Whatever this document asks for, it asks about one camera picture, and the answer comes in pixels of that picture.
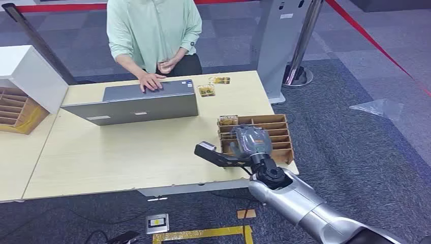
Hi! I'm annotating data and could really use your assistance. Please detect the person's left hand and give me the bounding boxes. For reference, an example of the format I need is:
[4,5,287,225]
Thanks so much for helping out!
[157,58,178,75]

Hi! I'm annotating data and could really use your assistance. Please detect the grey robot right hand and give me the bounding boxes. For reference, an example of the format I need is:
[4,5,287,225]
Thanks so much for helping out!
[230,124,273,159]

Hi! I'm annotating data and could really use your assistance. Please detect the person's right hand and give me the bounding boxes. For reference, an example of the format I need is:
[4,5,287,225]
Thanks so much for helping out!
[138,72,167,93]

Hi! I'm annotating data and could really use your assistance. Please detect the wooden slotted card organizer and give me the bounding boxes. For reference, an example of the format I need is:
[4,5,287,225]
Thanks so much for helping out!
[217,114,295,165]

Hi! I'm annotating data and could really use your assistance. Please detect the person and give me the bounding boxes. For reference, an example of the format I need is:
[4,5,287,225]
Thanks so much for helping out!
[106,0,203,93]

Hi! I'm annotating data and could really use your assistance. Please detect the grey laptop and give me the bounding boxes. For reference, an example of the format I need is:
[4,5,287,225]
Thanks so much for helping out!
[60,79,199,127]

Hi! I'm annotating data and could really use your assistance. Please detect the brown tape patch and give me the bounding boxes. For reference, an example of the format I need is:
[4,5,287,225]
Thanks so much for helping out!
[236,209,257,220]

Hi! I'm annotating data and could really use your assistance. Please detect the grey kiosk stand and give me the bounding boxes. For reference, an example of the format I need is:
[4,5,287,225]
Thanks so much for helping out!
[251,0,316,105]

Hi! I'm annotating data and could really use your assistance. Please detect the red barrier belt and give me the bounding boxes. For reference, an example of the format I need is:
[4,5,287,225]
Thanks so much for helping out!
[324,0,431,98]
[16,0,261,14]

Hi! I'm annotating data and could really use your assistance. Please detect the white cabinet box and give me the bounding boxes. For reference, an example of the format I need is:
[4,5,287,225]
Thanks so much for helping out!
[0,44,69,115]

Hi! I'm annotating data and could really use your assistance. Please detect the metal floor socket box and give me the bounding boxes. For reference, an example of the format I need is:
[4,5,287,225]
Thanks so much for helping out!
[145,213,170,235]

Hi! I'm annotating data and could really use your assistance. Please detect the clear plastic sheet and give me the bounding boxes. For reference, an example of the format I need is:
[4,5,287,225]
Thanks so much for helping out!
[349,98,405,121]

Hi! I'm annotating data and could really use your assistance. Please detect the wooden slotted shelf rack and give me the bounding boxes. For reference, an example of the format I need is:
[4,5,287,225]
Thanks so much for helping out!
[0,86,50,135]

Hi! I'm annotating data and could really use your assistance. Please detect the black device on floor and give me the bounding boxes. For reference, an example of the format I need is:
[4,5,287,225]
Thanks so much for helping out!
[106,230,141,244]

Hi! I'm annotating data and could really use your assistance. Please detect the thin black cable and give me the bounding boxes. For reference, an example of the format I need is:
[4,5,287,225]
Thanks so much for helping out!
[241,198,252,244]

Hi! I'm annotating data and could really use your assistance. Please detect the chrome stanchion post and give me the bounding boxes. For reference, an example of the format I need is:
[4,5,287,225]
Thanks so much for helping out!
[282,0,325,89]

